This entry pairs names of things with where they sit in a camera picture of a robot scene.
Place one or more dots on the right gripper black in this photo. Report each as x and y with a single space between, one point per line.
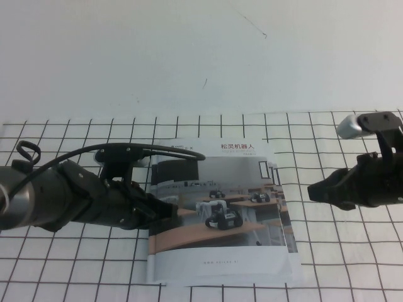
381 182

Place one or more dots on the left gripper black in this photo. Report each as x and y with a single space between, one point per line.
104 201

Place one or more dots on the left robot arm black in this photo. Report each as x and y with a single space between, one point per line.
31 201

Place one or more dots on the white black-grid cloth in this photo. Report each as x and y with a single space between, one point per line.
330 245

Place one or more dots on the AgileX brochure book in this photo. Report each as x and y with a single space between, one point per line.
289 232
151 251
220 251

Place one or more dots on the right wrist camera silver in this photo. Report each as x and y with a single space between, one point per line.
349 127

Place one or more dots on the left camera bracket black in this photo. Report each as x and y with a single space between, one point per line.
119 155

